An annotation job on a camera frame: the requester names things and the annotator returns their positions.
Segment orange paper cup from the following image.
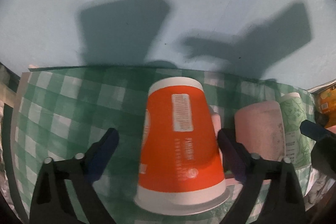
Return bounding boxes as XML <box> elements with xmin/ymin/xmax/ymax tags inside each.
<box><xmin>134</xmin><ymin>77</ymin><xmax>230</xmax><ymax>216</ymax></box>

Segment green floral paper cup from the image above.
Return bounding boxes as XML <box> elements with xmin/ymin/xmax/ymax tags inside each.
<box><xmin>279</xmin><ymin>92</ymin><xmax>311</xmax><ymax>169</ymax></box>

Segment pink plastic cup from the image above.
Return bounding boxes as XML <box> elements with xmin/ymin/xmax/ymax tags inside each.
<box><xmin>209</xmin><ymin>100</ymin><xmax>286</xmax><ymax>185</ymax></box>

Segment orange drink bottle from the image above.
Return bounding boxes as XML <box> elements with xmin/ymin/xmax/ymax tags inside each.
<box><xmin>314</xmin><ymin>80</ymin><xmax>336</xmax><ymax>114</ymax></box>

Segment silver foil mat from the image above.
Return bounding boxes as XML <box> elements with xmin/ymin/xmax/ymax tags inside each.
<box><xmin>1</xmin><ymin>174</ymin><xmax>21</xmax><ymax>223</ymax></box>

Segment green checkered tablecloth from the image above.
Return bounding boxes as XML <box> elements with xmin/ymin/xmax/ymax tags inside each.
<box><xmin>12</xmin><ymin>67</ymin><xmax>314</xmax><ymax>223</ymax></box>

